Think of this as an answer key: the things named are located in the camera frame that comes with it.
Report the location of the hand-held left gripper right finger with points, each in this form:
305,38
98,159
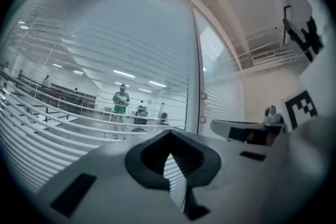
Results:
236,178

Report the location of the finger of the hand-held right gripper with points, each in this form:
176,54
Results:
223,127

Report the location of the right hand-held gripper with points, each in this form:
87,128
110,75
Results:
320,81

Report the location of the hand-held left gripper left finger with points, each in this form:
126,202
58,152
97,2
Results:
110,178

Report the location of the wide white slatted blinds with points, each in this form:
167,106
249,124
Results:
105,34

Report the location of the black office chair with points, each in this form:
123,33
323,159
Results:
140,122
164,118

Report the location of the white air vent grille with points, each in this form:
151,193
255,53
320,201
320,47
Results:
263,55

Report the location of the black framed pendant light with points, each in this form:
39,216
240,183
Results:
284,23

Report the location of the white horizontal pipe bundle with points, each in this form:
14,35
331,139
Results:
262,44

